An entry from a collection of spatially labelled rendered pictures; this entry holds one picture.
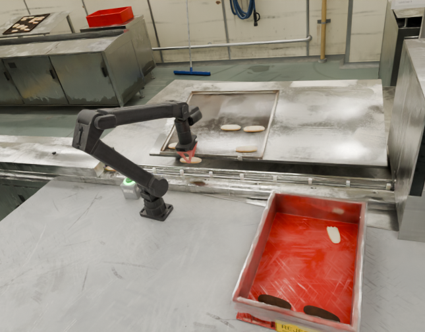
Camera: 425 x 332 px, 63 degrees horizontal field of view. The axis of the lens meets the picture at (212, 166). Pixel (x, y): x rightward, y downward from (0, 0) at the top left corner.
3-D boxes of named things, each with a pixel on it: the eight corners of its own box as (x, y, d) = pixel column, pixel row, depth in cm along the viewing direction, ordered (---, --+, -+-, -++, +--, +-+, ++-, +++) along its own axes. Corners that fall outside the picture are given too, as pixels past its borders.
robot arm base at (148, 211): (139, 216, 143) (163, 221, 138) (134, 201, 138) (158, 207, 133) (150, 202, 149) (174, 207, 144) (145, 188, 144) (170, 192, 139)
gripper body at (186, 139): (198, 138, 150) (194, 123, 145) (189, 151, 142) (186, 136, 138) (184, 138, 152) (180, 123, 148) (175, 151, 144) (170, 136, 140)
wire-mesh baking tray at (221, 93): (159, 153, 167) (159, 151, 166) (192, 93, 199) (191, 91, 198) (262, 159, 150) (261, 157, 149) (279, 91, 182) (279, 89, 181)
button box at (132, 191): (125, 204, 156) (117, 185, 149) (134, 193, 162) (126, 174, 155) (141, 206, 153) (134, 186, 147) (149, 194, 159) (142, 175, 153)
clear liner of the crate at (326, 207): (230, 321, 99) (226, 301, 93) (271, 207, 134) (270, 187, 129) (358, 358, 86) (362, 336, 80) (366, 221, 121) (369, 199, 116)
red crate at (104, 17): (88, 27, 453) (84, 16, 445) (101, 20, 480) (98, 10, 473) (122, 23, 439) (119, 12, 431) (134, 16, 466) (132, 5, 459)
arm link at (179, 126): (170, 118, 139) (180, 121, 136) (181, 111, 143) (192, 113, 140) (174, 134, 143) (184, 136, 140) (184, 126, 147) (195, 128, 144)
